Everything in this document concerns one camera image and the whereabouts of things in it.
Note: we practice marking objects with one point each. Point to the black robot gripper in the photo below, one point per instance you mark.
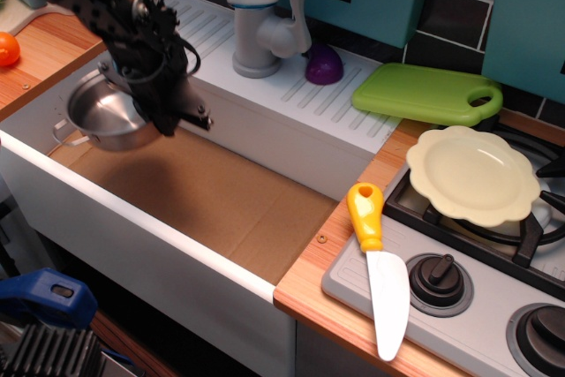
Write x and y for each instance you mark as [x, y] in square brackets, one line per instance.
[149, 54]

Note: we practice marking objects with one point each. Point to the small stainless steel pot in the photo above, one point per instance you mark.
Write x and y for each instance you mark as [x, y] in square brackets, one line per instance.
[103, 115]

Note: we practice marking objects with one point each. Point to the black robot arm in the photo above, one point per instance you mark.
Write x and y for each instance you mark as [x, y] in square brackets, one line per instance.
[91, 14]

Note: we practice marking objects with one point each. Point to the white toy sink basin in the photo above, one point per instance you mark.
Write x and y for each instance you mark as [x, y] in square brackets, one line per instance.
[309, 134]

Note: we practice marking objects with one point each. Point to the black finned heat sink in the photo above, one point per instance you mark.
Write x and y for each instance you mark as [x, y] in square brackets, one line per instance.
[43, 351]

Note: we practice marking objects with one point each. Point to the grey toy faucet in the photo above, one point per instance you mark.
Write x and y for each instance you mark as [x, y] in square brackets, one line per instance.
[263, 39]

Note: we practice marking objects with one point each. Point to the brown cardboard sheet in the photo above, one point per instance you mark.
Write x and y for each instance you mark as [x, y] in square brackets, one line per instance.
[249, 214]

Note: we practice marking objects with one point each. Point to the purple toy eggplant half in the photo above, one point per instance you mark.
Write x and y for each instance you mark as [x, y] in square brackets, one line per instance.
[324, 66]

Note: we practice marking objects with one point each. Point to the orange toy fruit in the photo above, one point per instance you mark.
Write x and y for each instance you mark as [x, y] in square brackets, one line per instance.
[9, 49]

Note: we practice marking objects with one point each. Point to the beige wooden cutting board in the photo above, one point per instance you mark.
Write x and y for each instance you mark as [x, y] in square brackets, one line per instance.
[16, 15]

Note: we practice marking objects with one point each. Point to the blue clamp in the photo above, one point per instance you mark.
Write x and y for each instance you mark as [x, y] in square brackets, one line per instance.
[49, 297]

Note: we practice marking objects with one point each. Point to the green plastic cutting board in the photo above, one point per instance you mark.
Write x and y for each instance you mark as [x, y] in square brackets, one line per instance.
[430, 95]

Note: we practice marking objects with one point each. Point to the cream scalloped plastic plate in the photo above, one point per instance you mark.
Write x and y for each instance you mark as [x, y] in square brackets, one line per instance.
[473, 176]

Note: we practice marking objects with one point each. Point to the black stove knob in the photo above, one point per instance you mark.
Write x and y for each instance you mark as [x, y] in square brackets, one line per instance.
[535, 339]
[440, 286]

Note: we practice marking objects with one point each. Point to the teal cabinet right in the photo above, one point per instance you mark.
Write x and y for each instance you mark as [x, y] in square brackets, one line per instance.
[525, 46]

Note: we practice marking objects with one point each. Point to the grey toy stove top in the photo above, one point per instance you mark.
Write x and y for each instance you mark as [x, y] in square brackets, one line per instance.
[490, 302]

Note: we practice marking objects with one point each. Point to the black burner grate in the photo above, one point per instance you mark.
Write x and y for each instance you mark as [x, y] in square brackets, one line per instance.
[530, 252]

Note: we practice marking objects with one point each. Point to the yellow handled toy knife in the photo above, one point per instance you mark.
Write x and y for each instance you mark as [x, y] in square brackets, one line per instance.
[387, 272]

